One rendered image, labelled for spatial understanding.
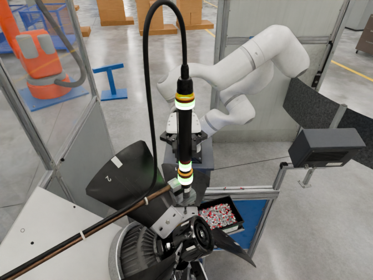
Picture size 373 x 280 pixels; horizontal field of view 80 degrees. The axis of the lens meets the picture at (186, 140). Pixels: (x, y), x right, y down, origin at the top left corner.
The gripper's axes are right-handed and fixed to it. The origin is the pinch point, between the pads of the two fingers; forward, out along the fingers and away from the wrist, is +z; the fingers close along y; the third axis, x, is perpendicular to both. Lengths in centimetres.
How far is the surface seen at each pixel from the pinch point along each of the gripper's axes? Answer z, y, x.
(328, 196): -91, -150, -148
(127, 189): 3.3, 16.3, -11.7
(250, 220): -36, -45, -96
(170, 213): 4.7, 4.5, -22.0
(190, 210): -1.6, -2.2, -30.3
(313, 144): -30, -59, -25
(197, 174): -22.0, -6.5, -33.7
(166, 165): -23.8, 6.9, -29.8
